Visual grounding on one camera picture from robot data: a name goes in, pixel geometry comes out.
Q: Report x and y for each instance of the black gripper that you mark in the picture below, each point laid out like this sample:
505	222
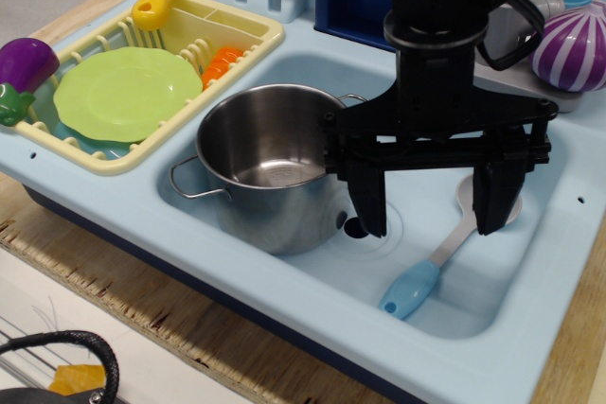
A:
433	116

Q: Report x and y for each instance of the white spoon blue handle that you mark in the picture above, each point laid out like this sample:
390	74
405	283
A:
408	291

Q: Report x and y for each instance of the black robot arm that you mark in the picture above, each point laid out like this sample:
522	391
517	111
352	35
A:
435	26

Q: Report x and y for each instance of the stainless steel pot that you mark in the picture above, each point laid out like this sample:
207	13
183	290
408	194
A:
263	153

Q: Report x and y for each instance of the purple striped toy onion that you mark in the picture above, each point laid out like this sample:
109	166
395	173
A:
571	56

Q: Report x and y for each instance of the orange toy carrot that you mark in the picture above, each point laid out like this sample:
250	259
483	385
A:
220	64

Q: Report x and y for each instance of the wooden board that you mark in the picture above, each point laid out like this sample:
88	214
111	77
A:
220	334

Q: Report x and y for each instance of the light blue plate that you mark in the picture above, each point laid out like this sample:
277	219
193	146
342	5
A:
90	146

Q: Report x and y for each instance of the green plastic plate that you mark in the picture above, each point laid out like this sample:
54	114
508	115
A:
123	95

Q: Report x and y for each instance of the cream dish rack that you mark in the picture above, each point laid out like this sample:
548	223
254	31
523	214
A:
195	31

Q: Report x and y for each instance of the yellow tape piece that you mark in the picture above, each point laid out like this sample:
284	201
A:
75	379

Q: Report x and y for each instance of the purple toy eggplant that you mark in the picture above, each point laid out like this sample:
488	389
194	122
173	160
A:
26	63

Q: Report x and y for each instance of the yellow toy utensil handle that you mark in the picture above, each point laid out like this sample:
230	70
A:
151	15

